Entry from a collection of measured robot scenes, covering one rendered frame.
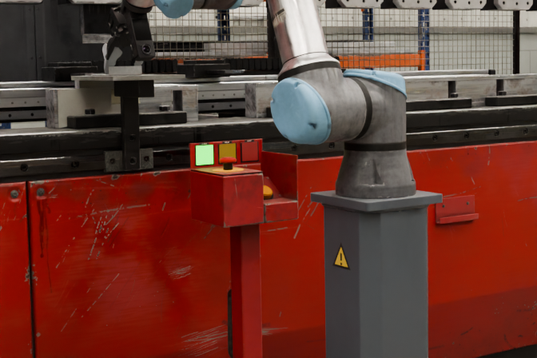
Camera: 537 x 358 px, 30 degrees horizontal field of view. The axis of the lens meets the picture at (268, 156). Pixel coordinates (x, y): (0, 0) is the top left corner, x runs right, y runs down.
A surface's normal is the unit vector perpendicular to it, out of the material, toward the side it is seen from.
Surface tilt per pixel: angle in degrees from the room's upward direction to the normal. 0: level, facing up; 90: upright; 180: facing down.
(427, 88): 90
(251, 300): 90
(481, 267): 90
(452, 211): 90
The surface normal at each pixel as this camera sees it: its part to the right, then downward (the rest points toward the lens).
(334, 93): 0.50, -0.30
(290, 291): 0.52, 0.07
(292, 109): -0.76, 0.20
